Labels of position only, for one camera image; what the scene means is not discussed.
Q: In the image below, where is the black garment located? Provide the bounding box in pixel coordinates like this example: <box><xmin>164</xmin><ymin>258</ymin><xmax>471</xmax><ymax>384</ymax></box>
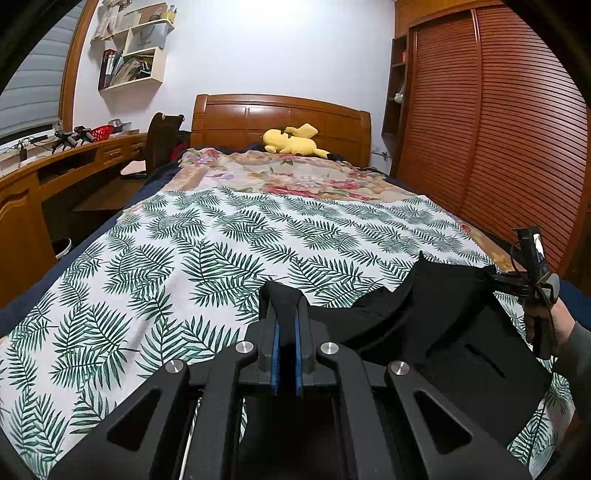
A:
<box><xmin>259</xmin><ymin>251</ymin><xmax>553</xmax><ymax>445</ymax></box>

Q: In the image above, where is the yellow plush toy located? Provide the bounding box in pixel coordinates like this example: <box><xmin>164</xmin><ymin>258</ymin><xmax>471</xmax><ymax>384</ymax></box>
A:
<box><xmin>262</xmin><ymin>123</ymin><xmax>330</xmax><ymax>160</ymax></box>

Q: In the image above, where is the dark wooden chair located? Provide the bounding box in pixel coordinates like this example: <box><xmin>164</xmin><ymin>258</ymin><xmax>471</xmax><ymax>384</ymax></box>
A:
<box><xmin>144</xmin><ymin>112</ymin><xmax>186</xmax><ymax>177</ymax></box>

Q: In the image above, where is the wooden slatted wardrobe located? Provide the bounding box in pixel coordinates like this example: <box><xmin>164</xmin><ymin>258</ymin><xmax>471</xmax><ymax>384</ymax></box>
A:
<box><xmin>381</xmin><ymin>0</ymin><xmax>591</xmax><ymax>283</ymax></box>

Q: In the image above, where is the person's right hand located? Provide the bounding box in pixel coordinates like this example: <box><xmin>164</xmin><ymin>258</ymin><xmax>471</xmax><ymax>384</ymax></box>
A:
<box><xmin>523</xmin><ymin>298</ymin><xmax>576</xmax><ymax>347</ymax></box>

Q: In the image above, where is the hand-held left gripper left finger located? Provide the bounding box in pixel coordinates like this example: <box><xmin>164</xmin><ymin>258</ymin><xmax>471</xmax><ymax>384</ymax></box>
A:
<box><xmin>48</xmin><ymin>318</ymin><xmax>284</xmax><ymax>480</ymax></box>

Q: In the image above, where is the white wall shelf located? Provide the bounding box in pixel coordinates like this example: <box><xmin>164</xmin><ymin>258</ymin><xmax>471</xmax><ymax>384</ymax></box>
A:
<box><xmin>90</xmin><ymin>2</ymin><xmax>177</xmax><ymax>92</ymax></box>

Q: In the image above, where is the white paper bag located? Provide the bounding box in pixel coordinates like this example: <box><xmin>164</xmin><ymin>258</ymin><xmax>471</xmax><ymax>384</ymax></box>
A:
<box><xmin>130</xmin><ymin>22</ymin><xmax>168</xmax><ymax>49</ymax></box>

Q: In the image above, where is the black device on desk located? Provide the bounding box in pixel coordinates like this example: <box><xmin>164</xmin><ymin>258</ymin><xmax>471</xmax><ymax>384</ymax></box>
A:
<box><xmin>52</xmin><ymin>125</ymin><xmax>92</xmax><ymax>154</ymax></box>

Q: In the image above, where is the wooden desk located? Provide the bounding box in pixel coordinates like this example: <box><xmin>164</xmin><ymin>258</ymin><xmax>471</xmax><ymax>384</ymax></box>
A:
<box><xmin>0</xmin><ymin>131</ymin><xmax>149</xmax><ymax>308</ymax></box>

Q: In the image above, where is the wooden headboard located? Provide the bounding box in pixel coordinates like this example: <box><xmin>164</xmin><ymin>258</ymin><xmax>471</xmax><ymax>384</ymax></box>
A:
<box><xmin>190</xmin><ymin>93</ymin><xmax>373</xmax><ymax>168</ymax></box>

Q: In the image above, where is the grey window blind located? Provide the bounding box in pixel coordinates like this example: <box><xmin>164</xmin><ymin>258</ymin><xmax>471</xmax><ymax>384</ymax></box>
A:
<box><xmin>0</xmin><ymin>17</ymin><xmax>85</xmax><ymax>141</ymax></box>

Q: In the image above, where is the bed with leaf-print cover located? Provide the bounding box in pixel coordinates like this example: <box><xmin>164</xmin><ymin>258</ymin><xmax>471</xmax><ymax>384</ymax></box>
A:
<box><xmin>0</xmin><ymin>187</ymin><xmax>575</xmax><ymax>480</ymax></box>

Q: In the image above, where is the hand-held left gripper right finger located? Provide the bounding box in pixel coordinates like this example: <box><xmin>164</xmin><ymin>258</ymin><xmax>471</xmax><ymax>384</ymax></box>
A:
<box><xmin>294</xmin><ymin>318</ymin><xmax>533</xmax><ymax>480</ymax></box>

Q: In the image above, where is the floral blanket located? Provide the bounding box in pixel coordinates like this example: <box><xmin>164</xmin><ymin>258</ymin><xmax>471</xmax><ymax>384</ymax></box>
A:
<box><xmin>163</xmin><ymin>147</ymin><xmax>403</xmax><ymax>205</ymax></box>

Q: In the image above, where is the person's right forearm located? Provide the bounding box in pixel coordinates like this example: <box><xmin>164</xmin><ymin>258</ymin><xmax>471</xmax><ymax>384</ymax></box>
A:
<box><xmin>551</xmin><ymin>320</ymin><xmax>591</xmax><ymax>421</ymax></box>

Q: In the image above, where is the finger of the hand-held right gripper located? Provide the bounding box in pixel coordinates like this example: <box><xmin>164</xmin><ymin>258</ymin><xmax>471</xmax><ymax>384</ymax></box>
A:
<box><xmin>488</xmin><ymin>272</ymin><xmax>523</xmax><ymax>290</ymax></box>

